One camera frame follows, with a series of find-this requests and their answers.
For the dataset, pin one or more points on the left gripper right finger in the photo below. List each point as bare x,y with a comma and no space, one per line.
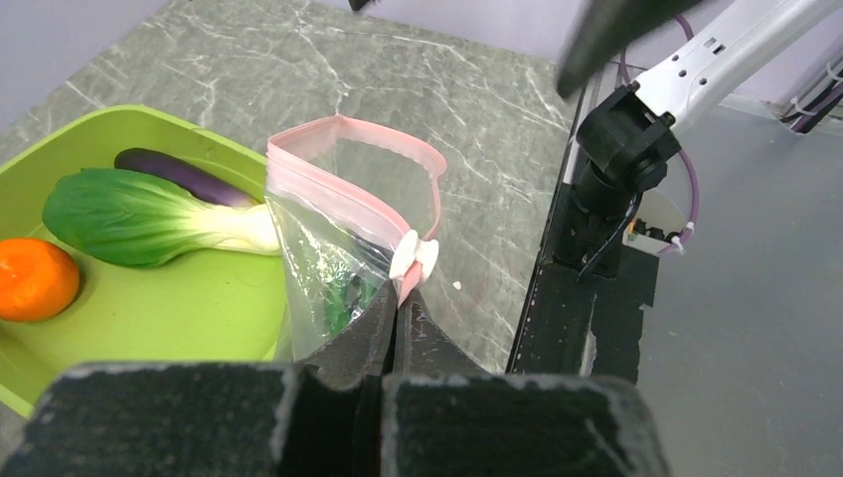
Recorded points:
516,425

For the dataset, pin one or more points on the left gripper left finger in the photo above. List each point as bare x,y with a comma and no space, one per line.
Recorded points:
319,417

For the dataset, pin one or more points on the clear zip top bag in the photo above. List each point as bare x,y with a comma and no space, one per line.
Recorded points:
349,194

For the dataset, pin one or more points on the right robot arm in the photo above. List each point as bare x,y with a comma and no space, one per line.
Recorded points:
629,137

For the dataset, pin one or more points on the green plastic basin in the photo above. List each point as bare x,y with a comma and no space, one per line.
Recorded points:
207,305

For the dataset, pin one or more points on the purple eggplant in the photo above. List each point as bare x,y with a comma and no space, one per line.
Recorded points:
201,184

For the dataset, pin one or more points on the bok choy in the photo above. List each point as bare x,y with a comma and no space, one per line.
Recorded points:
137,220

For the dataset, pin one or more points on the orange tangerine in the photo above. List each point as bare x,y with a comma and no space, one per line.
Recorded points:
39,280

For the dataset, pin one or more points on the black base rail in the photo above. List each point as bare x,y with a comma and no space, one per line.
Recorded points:
585,327

